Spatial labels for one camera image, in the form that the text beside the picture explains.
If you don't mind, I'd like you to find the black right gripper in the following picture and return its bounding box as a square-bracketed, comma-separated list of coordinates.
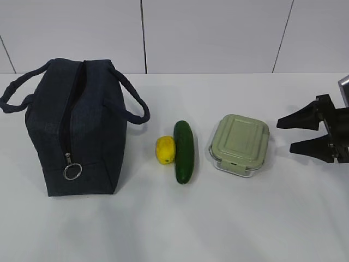
[276, 94, 348, 163]

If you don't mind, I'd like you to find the green lidded glass container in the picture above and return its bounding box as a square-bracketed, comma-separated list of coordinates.
[208, 114, 270, 178]

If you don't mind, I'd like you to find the green cucumber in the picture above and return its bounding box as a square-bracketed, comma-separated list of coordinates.
[173, 120, 195, 184]

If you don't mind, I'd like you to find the yellow lemon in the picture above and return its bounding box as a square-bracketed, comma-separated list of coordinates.
[155, 136, 176, 165]

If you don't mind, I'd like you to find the dark blue lunch bag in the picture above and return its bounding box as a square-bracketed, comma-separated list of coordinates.
[1, 58, 151, 197]

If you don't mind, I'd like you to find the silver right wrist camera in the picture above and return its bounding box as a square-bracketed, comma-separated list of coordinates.
[338, 75, 349, 108]

